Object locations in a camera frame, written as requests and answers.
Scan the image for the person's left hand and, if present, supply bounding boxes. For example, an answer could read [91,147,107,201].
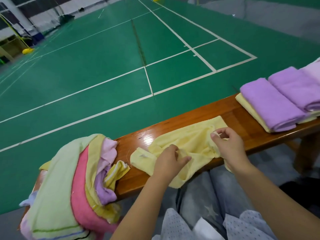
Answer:
[151,144,192,186]

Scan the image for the person's right hand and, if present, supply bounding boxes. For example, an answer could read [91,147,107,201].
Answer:
[210,127,250,174]

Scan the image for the pale yellow towel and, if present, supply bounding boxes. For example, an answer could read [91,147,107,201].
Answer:
[129,116,232,189]
[235,93,274,133]
[299,111,320,124]
[38,134,122,224]

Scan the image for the yellow white striped cloth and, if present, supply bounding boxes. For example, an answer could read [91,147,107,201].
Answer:
[103,160,131,191]

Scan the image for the purple towel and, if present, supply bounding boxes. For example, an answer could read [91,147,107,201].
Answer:
[94,169,118,206]
[268,66,320,112]
[240,78,307,133]

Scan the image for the light pink towel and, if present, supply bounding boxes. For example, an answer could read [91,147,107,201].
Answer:
[96,138,119,173]
[300,58,320,86]

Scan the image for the hot pink towel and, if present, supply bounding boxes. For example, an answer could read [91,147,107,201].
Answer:
[70,146,119,236]

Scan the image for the light green striped towel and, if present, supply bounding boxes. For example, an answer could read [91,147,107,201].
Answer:
[22,135,99,240]

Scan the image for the white blue towel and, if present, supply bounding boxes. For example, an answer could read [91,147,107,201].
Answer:
[18,191,39,207]

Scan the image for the person's left forearm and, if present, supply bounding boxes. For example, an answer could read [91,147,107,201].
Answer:
[110,177,174,240]

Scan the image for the person's right forearm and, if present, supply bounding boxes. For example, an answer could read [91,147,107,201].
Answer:
[231,162,320,240]

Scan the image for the person's grey trousers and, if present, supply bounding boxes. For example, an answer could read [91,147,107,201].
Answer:
[175,165,262,234]

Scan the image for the brown wooden bench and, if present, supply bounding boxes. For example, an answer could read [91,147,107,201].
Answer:
[114,92,320,201]

